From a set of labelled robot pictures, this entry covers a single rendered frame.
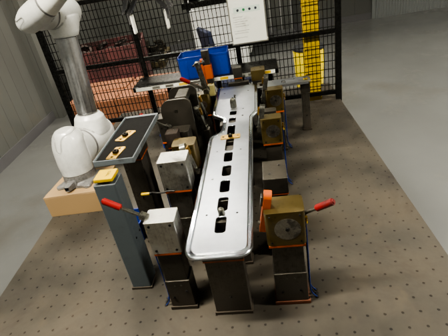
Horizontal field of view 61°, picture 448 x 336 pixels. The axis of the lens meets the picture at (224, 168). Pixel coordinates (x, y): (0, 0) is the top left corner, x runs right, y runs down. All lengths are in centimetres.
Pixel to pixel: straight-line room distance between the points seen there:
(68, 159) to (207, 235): 100
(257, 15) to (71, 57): 112
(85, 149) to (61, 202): 28
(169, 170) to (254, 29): 142
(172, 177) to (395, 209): 89
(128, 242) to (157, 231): 21
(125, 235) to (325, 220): 77
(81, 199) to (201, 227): 92
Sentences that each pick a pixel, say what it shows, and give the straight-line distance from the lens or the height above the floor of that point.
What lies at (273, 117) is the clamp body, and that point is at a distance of 162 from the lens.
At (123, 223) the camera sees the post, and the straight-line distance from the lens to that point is 126.
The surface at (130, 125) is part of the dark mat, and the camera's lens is 153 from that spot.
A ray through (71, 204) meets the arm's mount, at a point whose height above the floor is 76.
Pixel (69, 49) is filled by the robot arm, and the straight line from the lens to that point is 199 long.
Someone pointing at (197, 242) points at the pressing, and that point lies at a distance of 108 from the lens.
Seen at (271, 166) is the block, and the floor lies 103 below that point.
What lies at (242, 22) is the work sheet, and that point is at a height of 128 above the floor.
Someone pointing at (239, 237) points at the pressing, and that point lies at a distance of 107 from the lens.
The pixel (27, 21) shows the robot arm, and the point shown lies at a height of 156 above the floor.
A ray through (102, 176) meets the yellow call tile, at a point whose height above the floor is 116.
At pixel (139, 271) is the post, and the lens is 139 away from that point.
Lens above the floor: 169
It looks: 30 degrees down
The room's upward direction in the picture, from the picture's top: 11 degrees counter-clockwise
